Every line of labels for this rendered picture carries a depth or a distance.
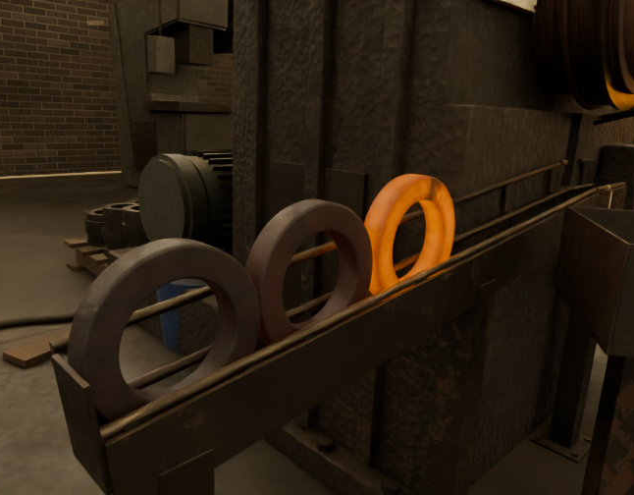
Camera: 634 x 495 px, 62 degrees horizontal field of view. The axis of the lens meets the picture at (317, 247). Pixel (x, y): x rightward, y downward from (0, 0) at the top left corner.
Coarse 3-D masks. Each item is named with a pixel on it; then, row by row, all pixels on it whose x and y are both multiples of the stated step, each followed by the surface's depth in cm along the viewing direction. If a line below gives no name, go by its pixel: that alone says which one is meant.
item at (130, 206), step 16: (112, 208) 243; (128, 208) 228; (96, 224) 259; (112, 224) 244; (128, 224) 225; (80, 240) 276; (96, 240) 262; (112, 240) 244; (128, 240) 230; (144, 240) 227; (80, 256) 273; (96, 256) 247; (96, 272) 259
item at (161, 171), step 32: (160, 160) 185; (192, 160) 189; (224, 160) 194; (160, 192) 188; (192, 192) 178; (224, 192) 188; (160, 224) 192; (192, 224) 180; (224, 224) 191; (192, 320) 176; (192, 352) 179
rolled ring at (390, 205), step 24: (384, 192) 68; (408, 192) 68; (432, 192) 72; (384, 216) 66; (432, 216) 77; (384, 240) 67; (432, 240) 78; (384, 264) 68; (432, 264) 77; (384, 288) 69
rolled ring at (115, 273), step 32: (128, 256) 45; (160, 256) 45; (192, 256) 48; (224, 256) 50; (96, 288) 44; (128, 288) 44; (224, 288) 51; (96, 320) 43; (128, 320) 45; (224, 320) 54; (256, 320) 55; (96, 352) 43; (224, 352) 54; (96, 384) 44
